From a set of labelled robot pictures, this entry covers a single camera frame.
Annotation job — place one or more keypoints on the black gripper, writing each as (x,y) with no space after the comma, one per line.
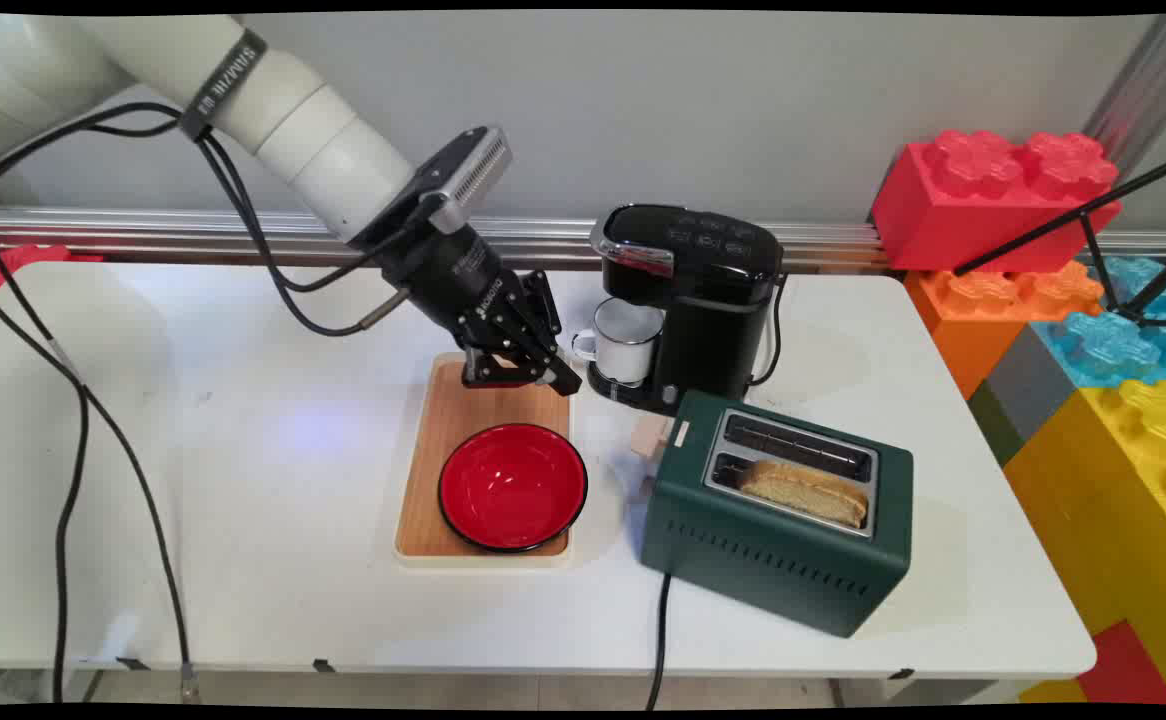
(453,275)

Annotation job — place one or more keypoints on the wooden toaster lever knob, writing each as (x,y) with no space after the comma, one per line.
(649,437)

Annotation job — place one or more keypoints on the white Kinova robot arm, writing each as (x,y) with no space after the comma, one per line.
(323,150)

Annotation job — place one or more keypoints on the wooden serving tray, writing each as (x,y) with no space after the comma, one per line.
(463,420)

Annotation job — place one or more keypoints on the white enamel mug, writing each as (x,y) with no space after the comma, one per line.
(628,345)

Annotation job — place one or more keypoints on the red bowl with black rim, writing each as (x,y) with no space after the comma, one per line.
(511,488)

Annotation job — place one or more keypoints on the black coffee machine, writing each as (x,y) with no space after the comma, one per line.
(708,300)

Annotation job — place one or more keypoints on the dark green toaster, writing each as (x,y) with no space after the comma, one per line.
(763,560)

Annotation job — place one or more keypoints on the toast bread slice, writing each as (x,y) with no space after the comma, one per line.
(808,492)

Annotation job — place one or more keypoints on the big orange building brick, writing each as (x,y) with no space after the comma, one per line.
(983,310)

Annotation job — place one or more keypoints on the big red building brick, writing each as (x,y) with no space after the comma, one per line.
(983,205)

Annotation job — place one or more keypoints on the big grey building brick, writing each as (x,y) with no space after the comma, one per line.
(1018,385)

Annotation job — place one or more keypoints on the red brick behind table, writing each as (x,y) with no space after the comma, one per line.
(13,262)

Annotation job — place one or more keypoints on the black tripod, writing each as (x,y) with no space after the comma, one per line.
(1053,225)

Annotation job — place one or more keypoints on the big blue building brick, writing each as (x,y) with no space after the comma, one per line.
(1108,340)

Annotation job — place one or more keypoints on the big yellow building brick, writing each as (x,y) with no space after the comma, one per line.
(1113,500)

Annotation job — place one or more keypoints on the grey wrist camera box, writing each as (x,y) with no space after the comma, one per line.
(463,175)

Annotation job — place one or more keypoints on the aluminium rail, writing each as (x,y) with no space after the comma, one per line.
(143,235)

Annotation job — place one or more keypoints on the aluminium corner post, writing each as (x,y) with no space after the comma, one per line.
(1143,90)

